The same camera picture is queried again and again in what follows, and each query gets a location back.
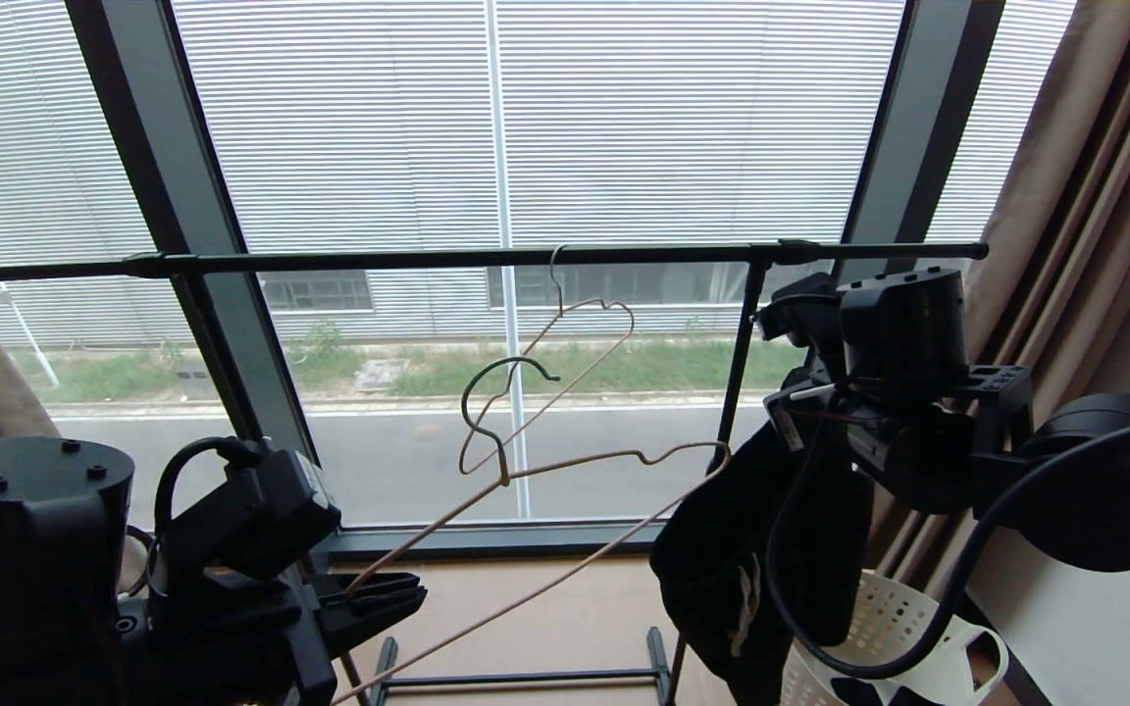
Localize pink clothes hanger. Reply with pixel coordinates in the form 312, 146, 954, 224
330, 355, 733, 706
457, 245, 637, 479

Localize black shorts with white cord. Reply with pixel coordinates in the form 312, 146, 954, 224
648, 368, 875, 706

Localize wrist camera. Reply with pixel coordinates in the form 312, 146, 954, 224
148, 436, 342, 601
756, 273, 846, 378

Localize black garment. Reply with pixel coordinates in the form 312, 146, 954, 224
825, 672, 919, 706

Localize black clothes rack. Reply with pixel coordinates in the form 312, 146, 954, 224
0, 238, 990, 706

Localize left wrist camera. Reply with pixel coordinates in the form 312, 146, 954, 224
148, 436, 342, 601

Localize window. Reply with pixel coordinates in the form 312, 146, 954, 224
0, 0, 1081, 562

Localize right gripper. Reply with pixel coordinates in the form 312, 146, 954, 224
764, 378, 980, 517

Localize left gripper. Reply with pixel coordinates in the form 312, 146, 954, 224
119, 573, 428, 706

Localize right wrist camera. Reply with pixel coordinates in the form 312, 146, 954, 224
756, 273, 846, 378

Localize white laundry basket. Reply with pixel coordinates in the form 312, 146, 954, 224
779, 569, 1009, 706

